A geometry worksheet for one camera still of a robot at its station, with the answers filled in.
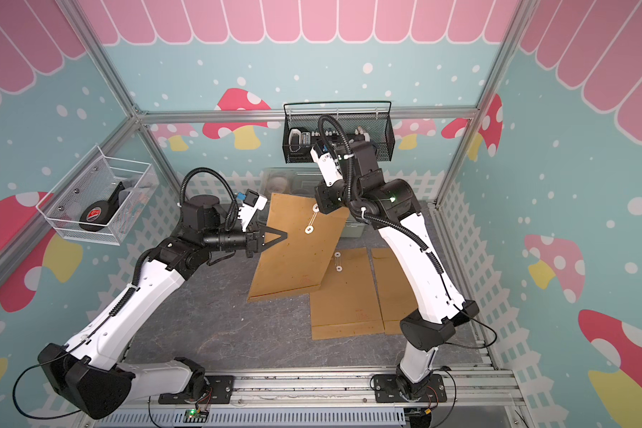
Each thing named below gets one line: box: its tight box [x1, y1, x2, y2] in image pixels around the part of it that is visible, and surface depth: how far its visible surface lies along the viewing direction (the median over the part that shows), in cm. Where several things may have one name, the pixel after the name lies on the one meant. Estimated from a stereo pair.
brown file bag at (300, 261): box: [246, 192, 350, 303], surface depth 69 cm
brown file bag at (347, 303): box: [309, 246, 385, 340], surface depth 92 cm
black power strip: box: [288, 126, 371, 163], surface depth 91 cm
